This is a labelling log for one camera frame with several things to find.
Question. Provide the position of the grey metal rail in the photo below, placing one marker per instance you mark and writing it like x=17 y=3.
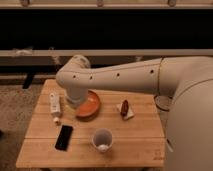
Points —
x=137 y=52

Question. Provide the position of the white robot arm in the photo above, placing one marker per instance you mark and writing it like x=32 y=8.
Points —
x=170 y=76

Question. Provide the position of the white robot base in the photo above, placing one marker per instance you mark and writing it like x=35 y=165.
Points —
x=189 y=135

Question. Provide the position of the white tube bottle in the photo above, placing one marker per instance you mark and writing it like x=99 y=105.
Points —
x=55 y=108

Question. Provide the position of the black smartphone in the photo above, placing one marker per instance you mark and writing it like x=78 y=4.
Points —
x=64 y=137

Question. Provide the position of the wooden table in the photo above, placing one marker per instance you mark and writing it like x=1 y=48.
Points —
x=137 y=142

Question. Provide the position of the orange ceramic bowl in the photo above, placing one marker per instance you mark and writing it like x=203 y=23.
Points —
x=90 y=107

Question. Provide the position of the brown sausage snack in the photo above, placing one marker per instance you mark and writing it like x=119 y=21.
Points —
x=124 y=108

